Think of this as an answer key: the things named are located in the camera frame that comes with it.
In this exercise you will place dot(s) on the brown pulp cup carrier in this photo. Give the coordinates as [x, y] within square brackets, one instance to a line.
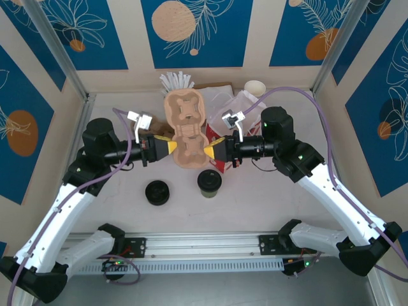
[172, 102]

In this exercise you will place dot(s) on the aluminium table side rail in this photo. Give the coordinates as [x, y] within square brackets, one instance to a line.
[86, 106]

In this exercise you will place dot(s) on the black plastic cup lid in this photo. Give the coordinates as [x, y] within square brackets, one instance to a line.
[157, 192]
[208, 181]

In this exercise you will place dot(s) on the red and white paper bag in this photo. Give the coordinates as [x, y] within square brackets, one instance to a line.
[242, 99]

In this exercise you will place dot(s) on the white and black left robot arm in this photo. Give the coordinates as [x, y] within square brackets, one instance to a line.
[57, 216]

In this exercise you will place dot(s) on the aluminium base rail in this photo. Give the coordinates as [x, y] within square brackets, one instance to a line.
[204, 243]

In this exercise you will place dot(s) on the stack of paper cups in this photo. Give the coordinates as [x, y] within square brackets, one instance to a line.
[254, 86]

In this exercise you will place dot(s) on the small controller circuit board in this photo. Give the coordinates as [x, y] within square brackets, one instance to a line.
[113, 264]
[294, 266]

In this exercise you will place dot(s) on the aluminium frame post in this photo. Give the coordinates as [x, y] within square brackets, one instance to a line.
[57, 48]
[335, 48]

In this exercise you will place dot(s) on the bundle of white wrapped straws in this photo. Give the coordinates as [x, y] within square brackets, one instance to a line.
[173, 81]

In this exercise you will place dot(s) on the stack of white napkins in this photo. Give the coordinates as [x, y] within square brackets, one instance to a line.
[216, 92]

